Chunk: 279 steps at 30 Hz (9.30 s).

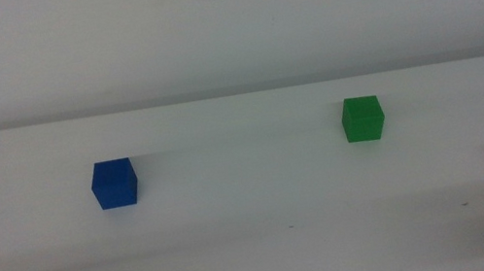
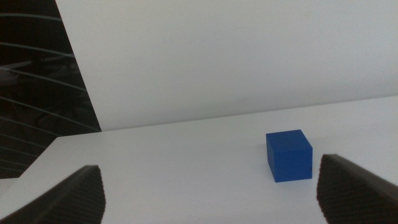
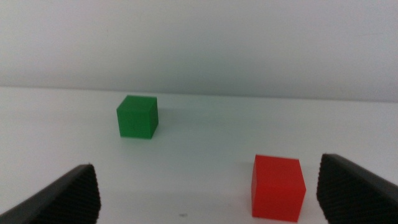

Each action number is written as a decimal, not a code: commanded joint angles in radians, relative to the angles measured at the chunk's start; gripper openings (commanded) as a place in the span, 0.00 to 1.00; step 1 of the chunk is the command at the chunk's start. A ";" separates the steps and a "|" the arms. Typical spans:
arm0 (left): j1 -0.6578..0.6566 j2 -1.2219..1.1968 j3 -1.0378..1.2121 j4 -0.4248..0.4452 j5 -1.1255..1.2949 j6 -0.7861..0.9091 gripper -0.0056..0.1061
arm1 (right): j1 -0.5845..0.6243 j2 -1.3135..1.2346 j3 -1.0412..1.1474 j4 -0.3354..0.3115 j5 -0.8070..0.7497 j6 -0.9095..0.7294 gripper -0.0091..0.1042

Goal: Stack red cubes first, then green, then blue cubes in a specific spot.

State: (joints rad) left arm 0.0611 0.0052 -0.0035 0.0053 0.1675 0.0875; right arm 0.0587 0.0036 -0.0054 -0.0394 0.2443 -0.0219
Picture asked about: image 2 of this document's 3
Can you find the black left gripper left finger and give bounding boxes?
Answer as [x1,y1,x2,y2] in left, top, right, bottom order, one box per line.
[0,165,106,224]

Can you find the dark backdrop with pale lines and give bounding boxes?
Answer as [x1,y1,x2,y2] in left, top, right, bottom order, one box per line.
[0,0,102,180]

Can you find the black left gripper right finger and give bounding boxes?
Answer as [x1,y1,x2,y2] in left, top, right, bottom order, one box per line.
[317,154,398,224]

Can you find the blue cube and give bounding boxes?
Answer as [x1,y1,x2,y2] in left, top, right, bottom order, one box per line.
[266,129,313,184]

